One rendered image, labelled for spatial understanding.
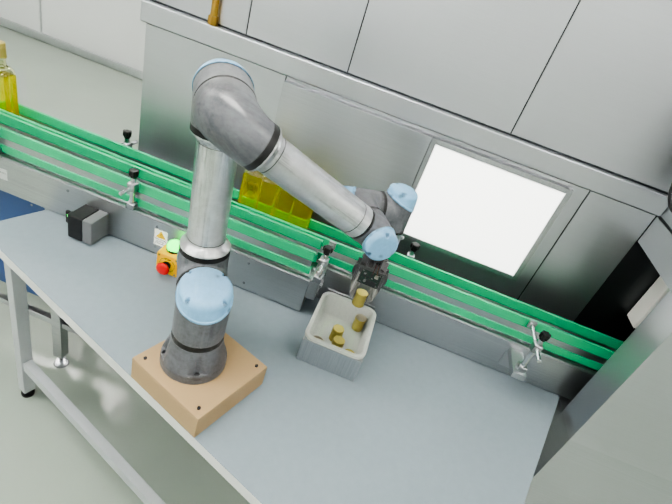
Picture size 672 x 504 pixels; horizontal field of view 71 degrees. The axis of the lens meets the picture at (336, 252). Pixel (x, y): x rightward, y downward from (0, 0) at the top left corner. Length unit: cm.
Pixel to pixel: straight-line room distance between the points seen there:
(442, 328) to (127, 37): 453
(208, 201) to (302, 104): 57
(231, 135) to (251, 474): 70
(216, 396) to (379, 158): 82
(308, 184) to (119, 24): 465
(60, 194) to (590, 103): 155
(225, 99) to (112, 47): 471
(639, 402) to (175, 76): 164
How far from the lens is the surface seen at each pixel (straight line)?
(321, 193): 89
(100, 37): 558
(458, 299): 147
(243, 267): 144
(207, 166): 98
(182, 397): 111
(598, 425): 155
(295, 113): 149
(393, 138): 144
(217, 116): 82
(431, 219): 152
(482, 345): 155
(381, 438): 125
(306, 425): 120
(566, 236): 160
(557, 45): 143
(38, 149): 169
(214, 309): 100
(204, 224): 105
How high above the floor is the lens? 171
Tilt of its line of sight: 32 degrees down
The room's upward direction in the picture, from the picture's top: 20 degrees clockwise
